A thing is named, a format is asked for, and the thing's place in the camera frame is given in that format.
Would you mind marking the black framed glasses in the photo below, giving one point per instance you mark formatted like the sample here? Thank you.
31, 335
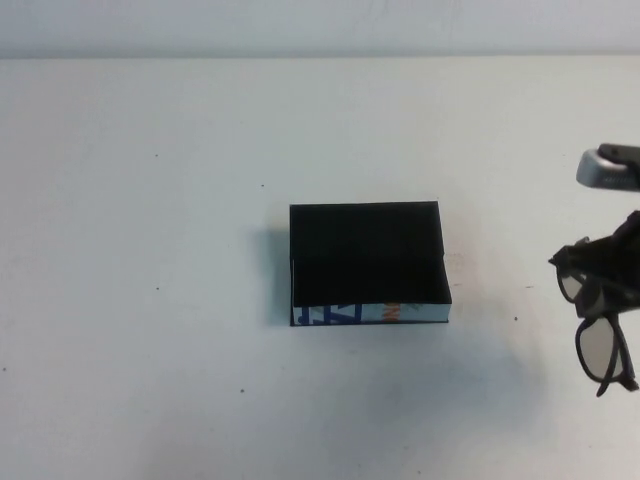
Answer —
600, 350

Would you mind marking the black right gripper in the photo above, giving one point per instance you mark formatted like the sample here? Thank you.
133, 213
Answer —
631, 250

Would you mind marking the black open glasses case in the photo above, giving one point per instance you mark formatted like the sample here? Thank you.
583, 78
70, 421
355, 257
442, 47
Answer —
365, 250

